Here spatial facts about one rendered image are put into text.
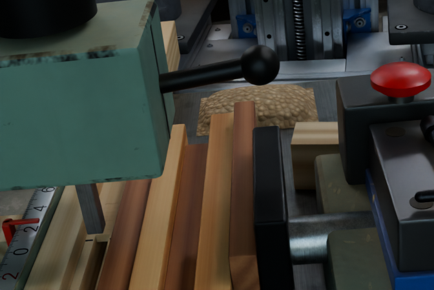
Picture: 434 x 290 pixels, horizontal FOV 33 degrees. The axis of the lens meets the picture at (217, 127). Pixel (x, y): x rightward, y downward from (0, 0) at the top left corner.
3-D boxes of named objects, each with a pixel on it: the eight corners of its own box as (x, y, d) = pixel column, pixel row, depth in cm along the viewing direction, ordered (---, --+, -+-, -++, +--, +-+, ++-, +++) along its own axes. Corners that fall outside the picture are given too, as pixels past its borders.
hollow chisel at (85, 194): (103, 233, 40) (84, 156, 38) (87, 234, 40) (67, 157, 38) (106, 224, 41) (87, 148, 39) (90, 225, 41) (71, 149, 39)
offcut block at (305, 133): (355, 166, 53) (353, 121, 51) (353, 190, 50) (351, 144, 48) (299, 165, 54) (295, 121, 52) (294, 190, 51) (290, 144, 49)
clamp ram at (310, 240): (424, 362, 35) (426, 210, 31) (270, 371, 36) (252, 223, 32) (392, 247, 43) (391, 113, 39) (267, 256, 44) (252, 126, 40)
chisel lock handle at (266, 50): (282, 90, 35) (278, 51, 34) (150, 103, 36) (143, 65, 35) (280, 73, 37) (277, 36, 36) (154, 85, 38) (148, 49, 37)
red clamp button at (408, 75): (436, 98, 36) (437, 79, 35) (375, 103, 36) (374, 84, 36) (423, 73, 38) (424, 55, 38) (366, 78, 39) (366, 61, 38)
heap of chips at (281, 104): (319, 125, 58) (318, 104, 58) (196, 136, 59) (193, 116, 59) (312, 88, 65) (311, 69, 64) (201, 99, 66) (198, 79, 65)
